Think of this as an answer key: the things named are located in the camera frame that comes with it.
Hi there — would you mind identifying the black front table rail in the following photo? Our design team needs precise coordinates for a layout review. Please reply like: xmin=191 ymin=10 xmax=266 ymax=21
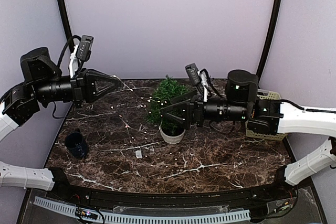
xmin=48 ymin=167 xmax=298 ymax=209

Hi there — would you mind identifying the black frame post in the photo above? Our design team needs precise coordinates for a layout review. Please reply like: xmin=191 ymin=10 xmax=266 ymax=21
xmin=256 ymin=0 xmax=281 ymax=80
xmin=57 ymin=0 xmax=72 ymax=39

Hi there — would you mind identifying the dark blue cup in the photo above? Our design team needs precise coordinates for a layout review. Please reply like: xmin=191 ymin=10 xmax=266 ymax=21
xmin=65 ymin=129 xmax=89 ymax=159

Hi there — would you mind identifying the right black frame post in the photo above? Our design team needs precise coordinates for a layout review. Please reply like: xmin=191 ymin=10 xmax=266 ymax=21
xmin=256 ymin=0 xmax=281 ymax=80

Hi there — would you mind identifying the fairy light string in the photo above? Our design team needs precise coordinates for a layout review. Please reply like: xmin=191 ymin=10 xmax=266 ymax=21
xmin=110 ymin=76 xmax=184 ymax=169

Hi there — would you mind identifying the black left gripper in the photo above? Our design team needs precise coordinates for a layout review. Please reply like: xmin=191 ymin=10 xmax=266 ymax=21
xmin=34 ymin=67 xmax=122 ymax=108

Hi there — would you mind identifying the left black frame post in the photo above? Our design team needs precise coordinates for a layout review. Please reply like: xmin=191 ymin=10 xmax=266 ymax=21
xmin=57 ymin=0 xmax=72 ymax=39

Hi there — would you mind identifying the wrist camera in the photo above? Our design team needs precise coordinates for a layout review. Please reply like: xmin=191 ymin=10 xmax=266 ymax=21
xmin=76 ymin=35 xmax=94 ymax=62
xmin=185 ymin=63 xmax=201 ymax=87

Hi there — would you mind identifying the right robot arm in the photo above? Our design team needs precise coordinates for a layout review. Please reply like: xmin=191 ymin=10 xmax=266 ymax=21
xmin=160 ymin=69 xmax=335 ymax=200

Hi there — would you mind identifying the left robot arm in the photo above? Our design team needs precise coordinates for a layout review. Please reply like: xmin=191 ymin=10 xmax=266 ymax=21
xmin=1 ymin=47 xmax=122 ymax=201

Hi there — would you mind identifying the beige perforated plastic basket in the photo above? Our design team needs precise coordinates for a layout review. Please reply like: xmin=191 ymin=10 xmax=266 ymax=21
xmin=245 ymin=89 xmax=287 ymax=141

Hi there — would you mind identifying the grey slotted cable duct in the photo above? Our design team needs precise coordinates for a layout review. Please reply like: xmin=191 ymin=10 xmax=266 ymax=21
xmin=33 ymin=196 xmax=251 ymax=223

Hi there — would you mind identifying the small green christmas tree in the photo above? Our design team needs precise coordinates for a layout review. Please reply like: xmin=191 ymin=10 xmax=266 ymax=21
xmin=145 ymin=74 xmax=196 ymax=145

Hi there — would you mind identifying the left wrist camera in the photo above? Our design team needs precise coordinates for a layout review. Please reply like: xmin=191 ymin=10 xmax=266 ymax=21
xmin=76 ymin=35 xmax=94 ymax=62

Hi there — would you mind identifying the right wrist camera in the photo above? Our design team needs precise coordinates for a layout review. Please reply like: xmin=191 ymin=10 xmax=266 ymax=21
xmin=185 ymin=63 xmax=201 ymax=87

